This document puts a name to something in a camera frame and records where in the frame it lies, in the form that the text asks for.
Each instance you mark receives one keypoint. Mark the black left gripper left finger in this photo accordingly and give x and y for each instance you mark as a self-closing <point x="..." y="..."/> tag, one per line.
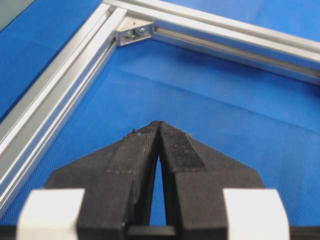
<point x="118" y="181"/>

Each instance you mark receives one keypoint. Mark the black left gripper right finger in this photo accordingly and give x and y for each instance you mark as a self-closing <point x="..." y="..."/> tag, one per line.
<point x="194" y="176"/>

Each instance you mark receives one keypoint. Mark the blue mesh table mat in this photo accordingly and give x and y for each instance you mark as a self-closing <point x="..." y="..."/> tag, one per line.
<point x="269" y="122"/>

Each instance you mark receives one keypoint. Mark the aluminium extrusion frame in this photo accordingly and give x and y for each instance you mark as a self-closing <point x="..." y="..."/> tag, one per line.
<point x="31" y="126"/>

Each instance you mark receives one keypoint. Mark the aluminium corner bracket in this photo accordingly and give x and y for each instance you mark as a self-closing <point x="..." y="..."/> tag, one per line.
<point x="133" y="30"/>

